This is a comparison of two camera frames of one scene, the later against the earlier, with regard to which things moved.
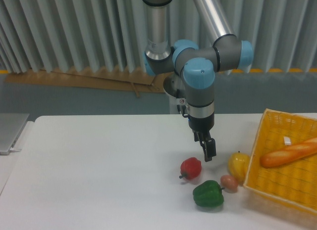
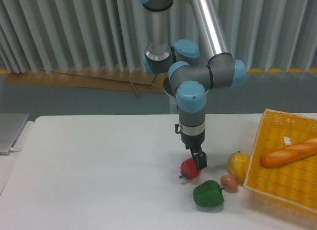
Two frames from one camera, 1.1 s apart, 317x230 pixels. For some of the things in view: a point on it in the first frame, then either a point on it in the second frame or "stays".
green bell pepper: [208, 194] stays
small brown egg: [230, 182] stays
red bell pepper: [190, 168] stays
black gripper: [204, 124] to [193, 142]
